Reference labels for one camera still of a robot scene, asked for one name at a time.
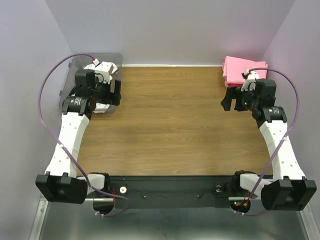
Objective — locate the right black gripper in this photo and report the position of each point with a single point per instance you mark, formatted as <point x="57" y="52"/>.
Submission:
<point x="235" y="99"/>

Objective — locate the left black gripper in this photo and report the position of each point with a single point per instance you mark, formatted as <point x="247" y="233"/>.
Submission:
<point x="110" y="93"/>

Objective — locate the white t shirt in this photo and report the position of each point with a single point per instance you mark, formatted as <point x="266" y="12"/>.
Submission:
<point x="101" y="108"/>

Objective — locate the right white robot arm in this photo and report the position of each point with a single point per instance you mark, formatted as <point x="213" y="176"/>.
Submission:
<point x="289" y="189"/>

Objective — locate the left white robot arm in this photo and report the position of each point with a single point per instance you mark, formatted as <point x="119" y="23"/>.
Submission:
<point x="60" y="183"/>

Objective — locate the folded red t shirt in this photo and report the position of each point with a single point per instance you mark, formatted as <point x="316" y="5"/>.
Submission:
<point x="233" y="85"/>

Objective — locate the folded pink t shirt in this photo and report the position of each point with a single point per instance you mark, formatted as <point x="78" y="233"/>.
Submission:
<point x="233" y="67"/>

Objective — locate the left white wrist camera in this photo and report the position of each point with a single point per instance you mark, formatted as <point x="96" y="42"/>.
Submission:
<point x="103" y="69"/>

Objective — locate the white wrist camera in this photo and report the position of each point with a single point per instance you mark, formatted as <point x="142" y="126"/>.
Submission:
<point x="103" y="69"/>
<point x="250" y="77"/>

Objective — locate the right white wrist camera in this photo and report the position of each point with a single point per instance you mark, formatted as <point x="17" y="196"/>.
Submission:
<point x="250" y="77"/>

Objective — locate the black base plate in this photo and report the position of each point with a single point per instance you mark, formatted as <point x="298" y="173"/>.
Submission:
<point x="172" y="192"/>

